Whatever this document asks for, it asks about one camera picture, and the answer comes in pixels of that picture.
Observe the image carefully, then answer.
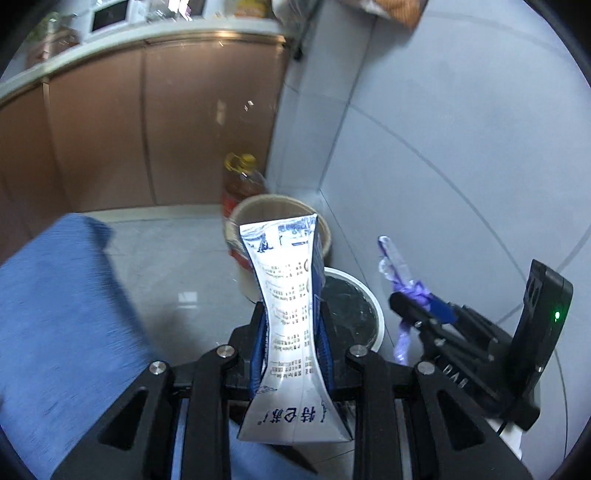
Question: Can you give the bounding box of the purple candy wrapper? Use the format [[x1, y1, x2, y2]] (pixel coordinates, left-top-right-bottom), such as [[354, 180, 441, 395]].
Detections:
[[378, 235, 437, 365]]

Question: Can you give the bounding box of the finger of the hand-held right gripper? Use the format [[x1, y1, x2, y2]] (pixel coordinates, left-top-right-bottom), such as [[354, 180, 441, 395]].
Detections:
[[389, 292, 491, 365], [431, 299, 513, 352]]

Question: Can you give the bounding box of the white microwave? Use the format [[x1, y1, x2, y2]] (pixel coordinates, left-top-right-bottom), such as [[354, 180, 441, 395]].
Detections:
[[90, 0, 139, 33]]

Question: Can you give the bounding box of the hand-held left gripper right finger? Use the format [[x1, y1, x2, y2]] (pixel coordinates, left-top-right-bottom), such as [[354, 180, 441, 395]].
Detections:
[[318, 300, 532, 480]]

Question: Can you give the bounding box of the grey plastic bag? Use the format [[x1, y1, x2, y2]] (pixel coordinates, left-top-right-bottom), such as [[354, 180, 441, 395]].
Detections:
[[272, 0, 319, 24]]

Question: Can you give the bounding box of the brown electric cooker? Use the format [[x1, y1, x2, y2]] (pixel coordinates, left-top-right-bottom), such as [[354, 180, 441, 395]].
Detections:
[[25, 34, 81, 68]]

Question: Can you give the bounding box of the yellow detergent bottle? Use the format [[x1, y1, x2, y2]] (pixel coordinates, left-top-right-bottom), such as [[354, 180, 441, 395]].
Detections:
[[235, 0, 271, 19]]

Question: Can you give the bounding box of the brown bin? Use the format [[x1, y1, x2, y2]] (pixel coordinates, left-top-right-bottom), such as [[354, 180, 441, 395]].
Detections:
[[225, 195, 332, 296]]

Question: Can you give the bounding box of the floral apron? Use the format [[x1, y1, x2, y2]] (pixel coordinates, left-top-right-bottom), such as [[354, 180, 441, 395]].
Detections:
[[342, 0, 428, 32]]

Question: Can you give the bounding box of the milk carton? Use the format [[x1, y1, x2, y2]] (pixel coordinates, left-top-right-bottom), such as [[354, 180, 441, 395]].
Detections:
[[237, 213, 354, 446]]

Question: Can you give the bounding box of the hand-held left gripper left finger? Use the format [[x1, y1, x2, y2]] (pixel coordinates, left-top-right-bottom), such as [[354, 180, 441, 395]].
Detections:
[[51, 302, 269, 480]]

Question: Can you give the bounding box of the white bin with black liner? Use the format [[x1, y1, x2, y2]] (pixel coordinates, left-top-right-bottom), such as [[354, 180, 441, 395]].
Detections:
[[321, 267, 385, 354]]

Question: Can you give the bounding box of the cooking oil bottle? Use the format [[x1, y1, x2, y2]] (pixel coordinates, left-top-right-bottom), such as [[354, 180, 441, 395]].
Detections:
[[222, 153, 269, 271]]

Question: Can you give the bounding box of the blue towel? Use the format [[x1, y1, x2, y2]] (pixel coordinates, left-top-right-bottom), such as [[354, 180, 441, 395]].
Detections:
[[0, 213, 319, 480]]

